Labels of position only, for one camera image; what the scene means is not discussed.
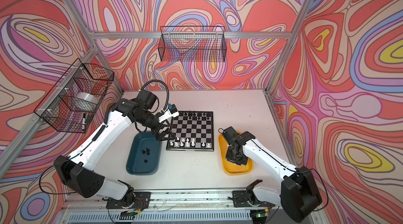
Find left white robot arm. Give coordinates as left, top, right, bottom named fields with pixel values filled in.
left=54, top=90, right=179, bottom=208

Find silver tape roll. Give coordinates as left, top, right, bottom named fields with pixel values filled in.
left=75, top=92, right=99, bottom=104

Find yellow plastic tray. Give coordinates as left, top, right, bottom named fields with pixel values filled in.
left=218, top=134, right=254, bottom=176

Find teal plastic tray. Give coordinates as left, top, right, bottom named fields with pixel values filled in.
left=126, top=132, right=162, bottom=176

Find black white chess board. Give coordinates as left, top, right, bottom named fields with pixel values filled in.
left=166, top=111, right=214, bottom=152

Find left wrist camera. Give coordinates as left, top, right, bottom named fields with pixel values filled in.
left=158, top=104, right=179, bottom=123

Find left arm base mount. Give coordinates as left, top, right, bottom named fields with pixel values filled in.
left=106, top=191, right=151, bottom=210

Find black wire basket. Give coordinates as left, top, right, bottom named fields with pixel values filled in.
left=34, top=59, right=114, bottom=133
left=158, top=25, right=227, bottom=63

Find black pieces in teal tray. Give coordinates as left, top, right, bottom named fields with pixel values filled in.
left=142, top=148, right=150, bottom=163

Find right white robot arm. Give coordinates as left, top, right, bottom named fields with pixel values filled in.
left=221, top=126, right=323, bottom=223

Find black wire basket back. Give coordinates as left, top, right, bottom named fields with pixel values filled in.
left=158, top=25, right=227, bottom=63

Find black wire basket left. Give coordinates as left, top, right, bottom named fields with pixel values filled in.
left=34, top=59, right=114, bottom=133

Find black marker in basket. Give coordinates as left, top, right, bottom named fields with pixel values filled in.
left=82, top=113, right=86, bottom=132

